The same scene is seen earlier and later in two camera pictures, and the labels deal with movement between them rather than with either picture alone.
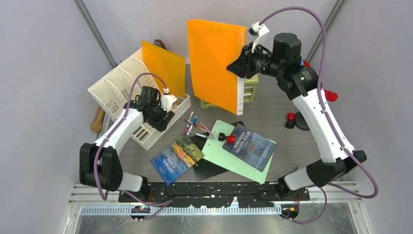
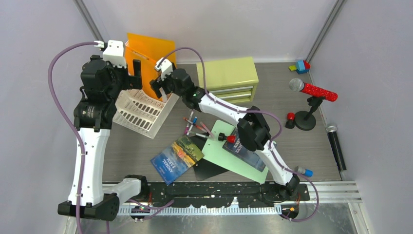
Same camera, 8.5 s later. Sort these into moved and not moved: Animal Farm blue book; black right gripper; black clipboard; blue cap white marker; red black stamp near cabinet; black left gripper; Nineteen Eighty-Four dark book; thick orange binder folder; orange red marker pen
Moved: thick orange binder folder; black left gripper; black right gripper
Not moved: orange red marker pen; blue cap white marker; Animal Farm blue book; Nineteen Eighty-Four dark book; black clipboard; red black stamp near cabinet
